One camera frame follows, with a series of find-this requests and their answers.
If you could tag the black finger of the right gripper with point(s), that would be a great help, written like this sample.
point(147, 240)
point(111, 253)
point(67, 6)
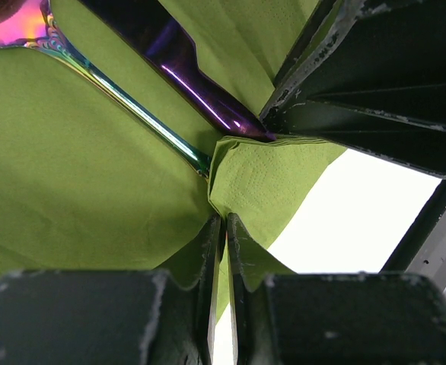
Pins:
point(371, 76)

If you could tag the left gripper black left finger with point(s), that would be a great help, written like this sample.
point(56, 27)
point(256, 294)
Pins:
point(161, 316)

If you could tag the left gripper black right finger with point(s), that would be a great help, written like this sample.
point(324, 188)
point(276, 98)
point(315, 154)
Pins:
point(280, 317)

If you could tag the green paper napkin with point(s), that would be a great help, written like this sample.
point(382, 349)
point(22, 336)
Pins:
point(84, 186)

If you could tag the iridescent blue knife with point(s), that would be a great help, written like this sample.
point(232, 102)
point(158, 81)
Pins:
point(149, 29)

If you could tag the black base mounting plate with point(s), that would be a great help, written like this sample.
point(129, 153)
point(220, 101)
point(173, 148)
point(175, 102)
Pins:
point(422, 250)

